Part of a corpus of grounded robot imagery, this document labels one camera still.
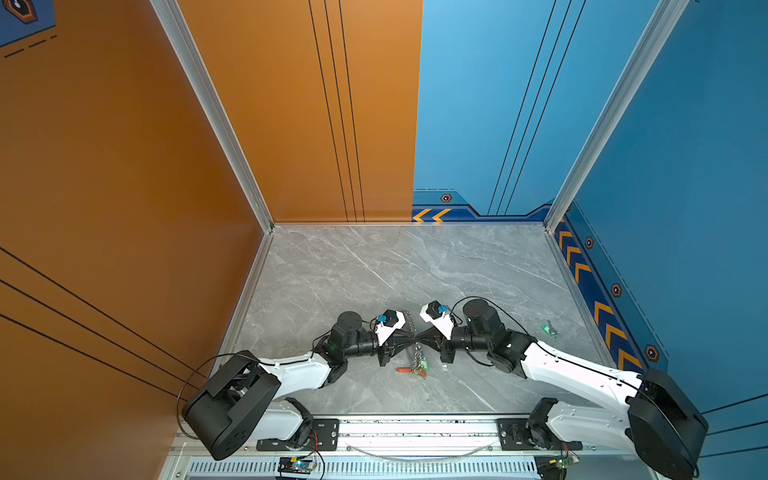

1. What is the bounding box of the bunch of coloured keys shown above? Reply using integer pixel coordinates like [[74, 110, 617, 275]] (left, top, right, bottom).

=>
[[396, 355, 429, 378]]

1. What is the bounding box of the green key tag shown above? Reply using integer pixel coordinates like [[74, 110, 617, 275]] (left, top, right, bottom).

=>
[[542, 322, 558, 338]]

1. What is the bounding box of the aluminium front rail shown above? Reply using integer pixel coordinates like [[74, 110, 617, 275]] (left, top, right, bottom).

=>
[[169, 413, 672, 458]]

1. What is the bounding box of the left green circuit board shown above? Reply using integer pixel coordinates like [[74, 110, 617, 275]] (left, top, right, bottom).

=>
[[276, 456, 318, 480]]

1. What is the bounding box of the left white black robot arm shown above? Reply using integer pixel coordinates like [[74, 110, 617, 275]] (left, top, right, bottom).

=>
[[177, 309, 415, 460]]

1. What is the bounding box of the green circuit board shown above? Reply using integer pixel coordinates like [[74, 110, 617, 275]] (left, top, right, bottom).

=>
[[534, 453, 580, 480], [276, 456, 318, 480]]

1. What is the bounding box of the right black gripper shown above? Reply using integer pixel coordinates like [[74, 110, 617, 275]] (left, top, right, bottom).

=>
[[413, 326, 491, 365]]

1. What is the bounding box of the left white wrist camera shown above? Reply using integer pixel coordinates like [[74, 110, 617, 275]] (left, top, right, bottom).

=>
[[373, 309, 406, 345]]

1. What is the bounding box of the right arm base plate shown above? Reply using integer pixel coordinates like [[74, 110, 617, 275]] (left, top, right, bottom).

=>
[[496, 417, 583, 451]]

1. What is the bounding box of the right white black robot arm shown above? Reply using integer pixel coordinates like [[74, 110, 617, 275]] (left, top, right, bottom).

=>
[[416, 297, 709, 479]]

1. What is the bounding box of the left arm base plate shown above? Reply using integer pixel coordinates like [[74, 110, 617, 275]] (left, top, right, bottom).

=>
[[256, 418, 340, 453]]

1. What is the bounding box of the right green circuit board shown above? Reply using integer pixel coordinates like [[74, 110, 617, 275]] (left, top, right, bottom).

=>
[[534, 453, 580, 480]]

